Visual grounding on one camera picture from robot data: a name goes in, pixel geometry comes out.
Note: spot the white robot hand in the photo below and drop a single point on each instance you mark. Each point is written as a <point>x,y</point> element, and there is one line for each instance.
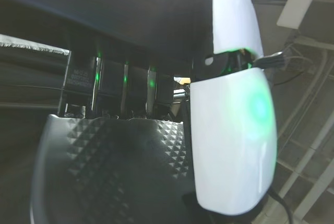
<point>229,140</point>

